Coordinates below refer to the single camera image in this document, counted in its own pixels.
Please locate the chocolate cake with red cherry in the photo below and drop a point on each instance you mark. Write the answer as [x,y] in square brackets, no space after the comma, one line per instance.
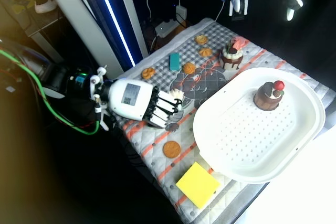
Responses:
[267,98]

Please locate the chocolate cake with pink topping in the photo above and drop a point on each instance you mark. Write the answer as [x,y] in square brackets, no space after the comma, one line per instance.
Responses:
[231,58]

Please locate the brown pretzel shaped cookie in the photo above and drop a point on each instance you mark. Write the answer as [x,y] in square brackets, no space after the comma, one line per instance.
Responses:
[148,73]

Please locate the grey quilt with bear print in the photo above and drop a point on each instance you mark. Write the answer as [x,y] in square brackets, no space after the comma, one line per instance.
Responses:
[168,132]

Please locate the orange swirl cookie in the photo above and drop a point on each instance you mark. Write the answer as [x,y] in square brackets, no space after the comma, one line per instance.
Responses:
[189,68]
[201,39]
[205,51]

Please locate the teal rectangular block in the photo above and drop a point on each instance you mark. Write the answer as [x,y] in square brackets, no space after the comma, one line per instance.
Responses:
[174,62]

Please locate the white plug adapter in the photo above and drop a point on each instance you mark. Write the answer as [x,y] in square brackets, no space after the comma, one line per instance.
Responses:
[181,12]

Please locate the round flat brown cookie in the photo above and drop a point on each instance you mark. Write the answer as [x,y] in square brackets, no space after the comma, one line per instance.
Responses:
[172,149]

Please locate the white power strip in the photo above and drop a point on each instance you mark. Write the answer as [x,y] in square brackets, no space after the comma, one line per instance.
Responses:
[168,27]

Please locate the yellow square sponge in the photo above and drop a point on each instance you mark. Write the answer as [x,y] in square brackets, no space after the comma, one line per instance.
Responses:
[197,185]

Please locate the grey side shelf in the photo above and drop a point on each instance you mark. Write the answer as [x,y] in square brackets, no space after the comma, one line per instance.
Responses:
[43,26]

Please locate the white post with blue light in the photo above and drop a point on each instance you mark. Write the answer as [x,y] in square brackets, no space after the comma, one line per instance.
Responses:
[78,16]

